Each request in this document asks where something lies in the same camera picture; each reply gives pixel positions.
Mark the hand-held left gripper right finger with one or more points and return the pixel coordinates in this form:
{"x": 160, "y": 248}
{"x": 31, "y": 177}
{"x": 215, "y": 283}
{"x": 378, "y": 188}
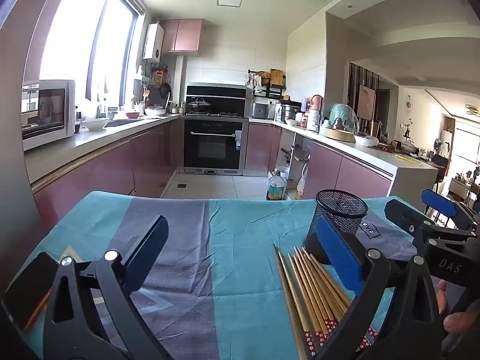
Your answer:
{"x": 337, "y": 247}

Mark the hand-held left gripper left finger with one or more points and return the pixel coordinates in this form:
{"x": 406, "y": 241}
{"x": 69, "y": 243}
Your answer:
{"x": 138, "y": 266}

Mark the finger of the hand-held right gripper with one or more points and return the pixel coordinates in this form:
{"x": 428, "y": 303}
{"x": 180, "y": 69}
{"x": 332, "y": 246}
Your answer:
{"x": 438, "y": 202}
{"x": 403, "y": 215}

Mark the black mesh holder cup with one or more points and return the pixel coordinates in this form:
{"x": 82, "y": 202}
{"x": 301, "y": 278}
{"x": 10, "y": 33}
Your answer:
{"x": 341, "y": 210}

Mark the bunch of wooden chopsticks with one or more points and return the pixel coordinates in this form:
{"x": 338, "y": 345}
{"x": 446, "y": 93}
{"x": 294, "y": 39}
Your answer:
{"x": 300, "y": 292}

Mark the person's right hand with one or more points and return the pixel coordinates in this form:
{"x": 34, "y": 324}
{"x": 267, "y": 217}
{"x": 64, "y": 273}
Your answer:
{"x": 459, "y": 322}

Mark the dark dining chair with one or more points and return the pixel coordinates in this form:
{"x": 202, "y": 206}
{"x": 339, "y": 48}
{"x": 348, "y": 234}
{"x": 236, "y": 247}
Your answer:
{"x": 440, "y": 165}

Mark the pink peninsula counter cabinets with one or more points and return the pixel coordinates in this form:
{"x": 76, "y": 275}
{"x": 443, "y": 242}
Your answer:
{"x": 356, "y": 176}

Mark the white plastic bag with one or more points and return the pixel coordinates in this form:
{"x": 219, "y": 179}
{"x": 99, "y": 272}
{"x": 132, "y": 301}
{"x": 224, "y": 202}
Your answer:
{"x": 366, "y": 141}

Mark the plastic cooking oil bottle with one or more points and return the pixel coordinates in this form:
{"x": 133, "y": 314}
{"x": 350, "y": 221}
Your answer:
{"x": 276, "y": 189}

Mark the teal and grey tablecloth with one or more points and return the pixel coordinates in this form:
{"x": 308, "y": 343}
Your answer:
{"x": 232, "y": 270}

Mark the pink window-side counter cabinets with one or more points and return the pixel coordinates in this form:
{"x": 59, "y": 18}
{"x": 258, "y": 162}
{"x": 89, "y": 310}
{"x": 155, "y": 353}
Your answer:
{"x": 112, "y": 168}

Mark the black flat rectangular object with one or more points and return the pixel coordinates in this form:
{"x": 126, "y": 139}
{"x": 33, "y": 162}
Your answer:
{"x": 30, "y": 288}

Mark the teal dome food cover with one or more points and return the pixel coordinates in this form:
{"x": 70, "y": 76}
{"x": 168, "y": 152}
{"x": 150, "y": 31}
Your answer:
{"x": 345, "y": 116}

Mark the pink kettle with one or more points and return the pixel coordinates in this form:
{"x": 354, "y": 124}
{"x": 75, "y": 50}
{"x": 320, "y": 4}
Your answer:
{"x": 316, "y": 103}

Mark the stainless steel pot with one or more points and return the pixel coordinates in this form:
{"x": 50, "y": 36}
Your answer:
{"x": 290, "y": 113}

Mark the black built-in oven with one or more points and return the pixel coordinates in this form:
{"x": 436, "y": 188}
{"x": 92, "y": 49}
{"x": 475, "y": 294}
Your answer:
{"x": 213, "y": 144}

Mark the white bowl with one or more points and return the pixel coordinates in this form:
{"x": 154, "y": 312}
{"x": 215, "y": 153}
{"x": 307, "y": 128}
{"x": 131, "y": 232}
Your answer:
{"x": 95, "y": 124}

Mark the pot with glass lid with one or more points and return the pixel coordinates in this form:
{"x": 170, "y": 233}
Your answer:
{"x": 198, "y": 105}

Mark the hanging black frying pan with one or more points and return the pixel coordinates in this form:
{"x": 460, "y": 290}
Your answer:
{"x": 166, "y": 90}

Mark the white microwave oven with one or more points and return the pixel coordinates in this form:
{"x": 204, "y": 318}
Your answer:
{"x": 48, "y": 112}

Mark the wooden cutting board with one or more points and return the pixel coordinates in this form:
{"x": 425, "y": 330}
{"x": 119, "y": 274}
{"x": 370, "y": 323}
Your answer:
{"x": 276, "y": 77}

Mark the black range hood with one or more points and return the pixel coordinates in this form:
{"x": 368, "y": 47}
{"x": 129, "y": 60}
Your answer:
{"x": 225, "y": 97}

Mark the large kitchen window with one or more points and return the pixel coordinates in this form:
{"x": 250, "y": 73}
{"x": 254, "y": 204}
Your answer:
{"x": 75, "y": 45}

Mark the round wall clock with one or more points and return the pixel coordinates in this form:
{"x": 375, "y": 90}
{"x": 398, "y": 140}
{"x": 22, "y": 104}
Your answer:
{"x": 409, "y": 103}

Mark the framed wall picture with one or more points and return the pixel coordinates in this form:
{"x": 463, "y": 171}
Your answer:
{"x": 366, "y": 101}

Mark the black wall rack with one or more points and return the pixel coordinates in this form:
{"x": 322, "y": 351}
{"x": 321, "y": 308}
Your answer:
{"x": 268, "y": 90}

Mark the white wall water heater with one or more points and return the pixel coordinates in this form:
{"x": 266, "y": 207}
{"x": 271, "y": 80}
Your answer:
{"x": 153, "y": 43}

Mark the pink wall cabinet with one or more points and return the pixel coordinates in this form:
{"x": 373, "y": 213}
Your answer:
{"x": 182, "y": 35}

